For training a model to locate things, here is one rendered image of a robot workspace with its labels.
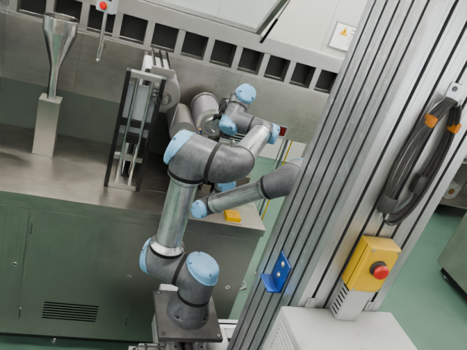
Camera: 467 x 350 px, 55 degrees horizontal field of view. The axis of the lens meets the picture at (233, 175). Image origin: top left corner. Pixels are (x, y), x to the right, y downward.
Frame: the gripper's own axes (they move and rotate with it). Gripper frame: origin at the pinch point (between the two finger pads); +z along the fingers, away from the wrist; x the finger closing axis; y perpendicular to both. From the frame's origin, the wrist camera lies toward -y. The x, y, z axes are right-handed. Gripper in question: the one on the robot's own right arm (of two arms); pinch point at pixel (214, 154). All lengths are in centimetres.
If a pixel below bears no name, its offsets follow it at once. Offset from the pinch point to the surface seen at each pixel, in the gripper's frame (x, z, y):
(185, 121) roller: 18.3, -2.9, 14.4
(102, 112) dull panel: 55, 30, -2
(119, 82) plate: 50, 30, 16
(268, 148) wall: -134, 263, -91
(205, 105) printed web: 9.5, 7.0, 21.3
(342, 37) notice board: -171, 262, 50
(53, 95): 77, 6, 10
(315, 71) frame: -49, 31, 47
